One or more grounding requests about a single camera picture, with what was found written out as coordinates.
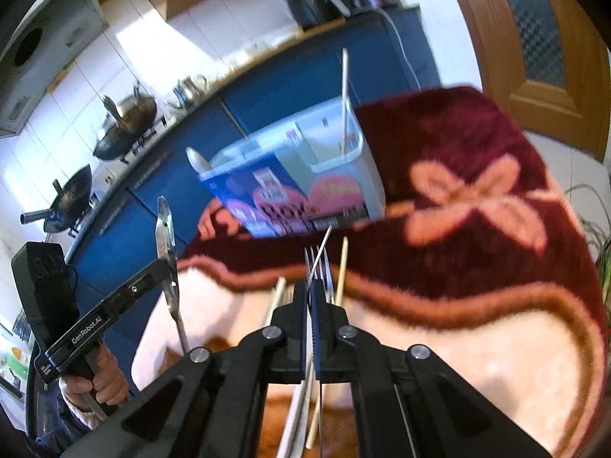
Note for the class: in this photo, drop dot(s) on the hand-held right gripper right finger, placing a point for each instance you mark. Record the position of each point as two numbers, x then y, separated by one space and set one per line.
321 334

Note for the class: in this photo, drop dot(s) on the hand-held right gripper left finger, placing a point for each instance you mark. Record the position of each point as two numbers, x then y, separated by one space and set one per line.
303 334

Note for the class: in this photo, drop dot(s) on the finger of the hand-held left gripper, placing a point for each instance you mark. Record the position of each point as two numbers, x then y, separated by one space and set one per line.
138 288

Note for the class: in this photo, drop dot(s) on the pale wooden chopstick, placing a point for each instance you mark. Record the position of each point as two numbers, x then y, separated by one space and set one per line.
283 291
273 298

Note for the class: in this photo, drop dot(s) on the silver metal spoon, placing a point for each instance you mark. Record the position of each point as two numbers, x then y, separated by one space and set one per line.
164 229

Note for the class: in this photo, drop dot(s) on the light blue utensil box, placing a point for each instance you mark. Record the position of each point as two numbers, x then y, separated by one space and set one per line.
329 171

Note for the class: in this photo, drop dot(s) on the person's left forearm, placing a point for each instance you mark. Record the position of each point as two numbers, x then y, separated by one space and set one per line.
79 412

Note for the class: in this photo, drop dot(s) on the person's left hand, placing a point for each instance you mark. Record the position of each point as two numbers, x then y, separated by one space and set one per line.
112 377

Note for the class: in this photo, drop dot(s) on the wooden spoon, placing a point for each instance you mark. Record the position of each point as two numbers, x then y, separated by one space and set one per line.
195 160

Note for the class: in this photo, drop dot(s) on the gas stove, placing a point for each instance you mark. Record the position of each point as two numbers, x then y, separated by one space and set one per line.
143 145

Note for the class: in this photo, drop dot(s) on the maroon and cream floral blanket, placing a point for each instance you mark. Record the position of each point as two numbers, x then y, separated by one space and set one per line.
477 248

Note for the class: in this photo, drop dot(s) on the steel pan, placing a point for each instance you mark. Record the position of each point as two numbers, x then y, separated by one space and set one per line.
136 109

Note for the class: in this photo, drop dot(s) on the steel kettle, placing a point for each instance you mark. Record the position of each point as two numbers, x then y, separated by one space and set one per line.
188 88

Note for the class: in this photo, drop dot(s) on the grey range hood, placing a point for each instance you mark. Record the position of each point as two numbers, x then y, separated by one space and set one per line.
43 57

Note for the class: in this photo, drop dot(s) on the blue kitchen cabinet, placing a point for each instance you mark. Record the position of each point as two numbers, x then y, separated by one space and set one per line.
267 86

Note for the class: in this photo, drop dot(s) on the green plant leaves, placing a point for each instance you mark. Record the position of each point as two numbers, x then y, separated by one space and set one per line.
602 257

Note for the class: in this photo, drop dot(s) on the black air fryer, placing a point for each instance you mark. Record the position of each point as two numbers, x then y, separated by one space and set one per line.
308 7

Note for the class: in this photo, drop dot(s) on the wooden door with glass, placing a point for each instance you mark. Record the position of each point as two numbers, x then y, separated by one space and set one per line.
525 57

